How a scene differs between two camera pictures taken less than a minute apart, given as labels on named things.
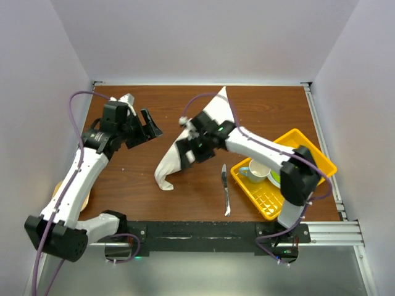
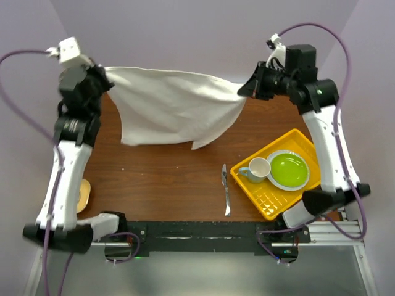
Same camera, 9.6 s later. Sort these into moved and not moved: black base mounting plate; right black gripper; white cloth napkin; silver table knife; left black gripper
Moved: left black gripper; white cloth napkin; right black gripper
Not moved: black base mounting plate; silver table knife
